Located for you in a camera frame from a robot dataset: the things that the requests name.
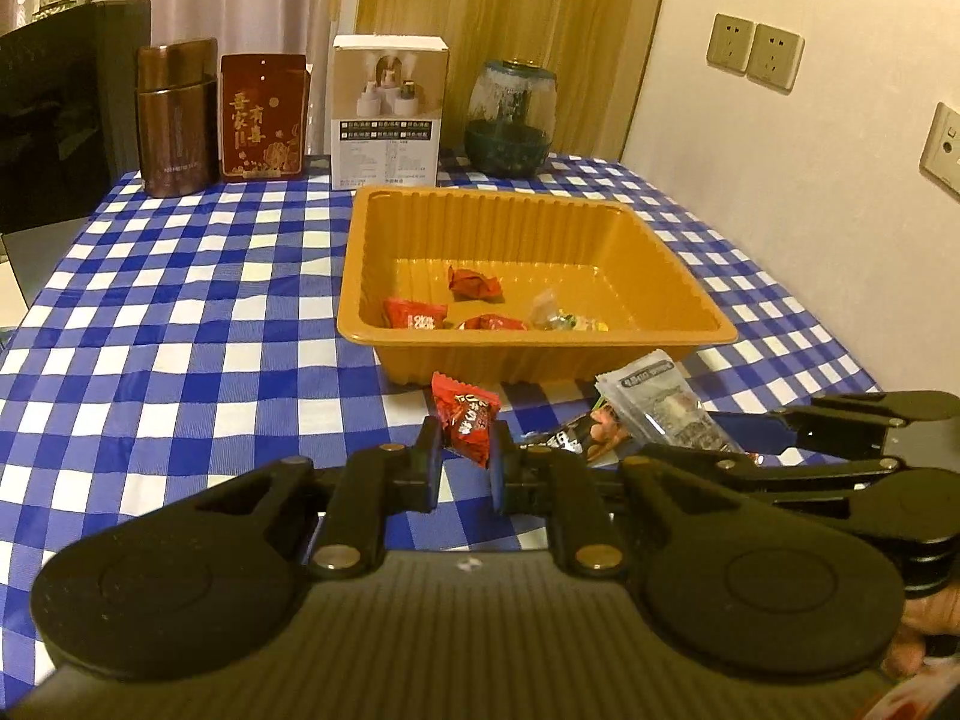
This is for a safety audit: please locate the left beige wall socket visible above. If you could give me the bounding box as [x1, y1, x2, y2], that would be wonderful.
[706, 13, 755, 75]

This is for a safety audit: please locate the beige wall socket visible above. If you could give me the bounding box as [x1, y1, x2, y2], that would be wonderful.
[747, 23, 805, 93]
[706, 13, 755, 75]

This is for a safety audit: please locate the red gold gift box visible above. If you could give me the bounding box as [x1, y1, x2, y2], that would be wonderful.
[220, 54, 309, 182]

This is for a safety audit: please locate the green black nut packet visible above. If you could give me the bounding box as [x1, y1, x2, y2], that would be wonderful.
[521, 403, 630, 465]

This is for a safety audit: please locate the beige network wall plate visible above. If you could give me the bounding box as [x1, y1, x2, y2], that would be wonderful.
[919, 103, 960, 197]

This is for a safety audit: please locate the white humidifier box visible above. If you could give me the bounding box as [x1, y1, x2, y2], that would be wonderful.
[329, 34, 449, 192]

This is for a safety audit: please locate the green glass terrarium jar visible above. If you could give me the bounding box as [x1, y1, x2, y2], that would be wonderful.
[464, 60, 556, 179]

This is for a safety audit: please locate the orange plastic tray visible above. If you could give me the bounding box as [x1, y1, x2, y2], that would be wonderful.
[337, 187, 737, 383]

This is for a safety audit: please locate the small orange red candy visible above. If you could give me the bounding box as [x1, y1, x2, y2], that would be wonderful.
[457, 314, 527, 330]

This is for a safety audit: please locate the right human hand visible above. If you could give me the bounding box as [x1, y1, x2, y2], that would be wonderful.
[884, 582, 960, 678]

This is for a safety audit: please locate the brown metal canister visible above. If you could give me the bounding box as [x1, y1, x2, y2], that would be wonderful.
[135, 37, 220, 199]

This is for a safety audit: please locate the clear amber candy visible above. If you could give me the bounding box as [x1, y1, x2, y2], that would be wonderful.
[529, 288, 565, 330]

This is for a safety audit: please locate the clear pastry packet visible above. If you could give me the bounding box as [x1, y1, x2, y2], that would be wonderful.
[596, 349, 742, 452]

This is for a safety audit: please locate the right beige wall socket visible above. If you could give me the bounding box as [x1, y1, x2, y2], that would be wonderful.
[747, 23, 805, 93]

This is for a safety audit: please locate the small red candy packet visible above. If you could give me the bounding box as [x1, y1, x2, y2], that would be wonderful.
[431, 372, 501, 468]

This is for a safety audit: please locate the yellow green candy packet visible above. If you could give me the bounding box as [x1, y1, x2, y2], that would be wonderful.
[548, 314, 608, 332]

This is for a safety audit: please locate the large red candy packet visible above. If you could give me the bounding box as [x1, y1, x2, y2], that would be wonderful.
[448, 266, 503, 301]

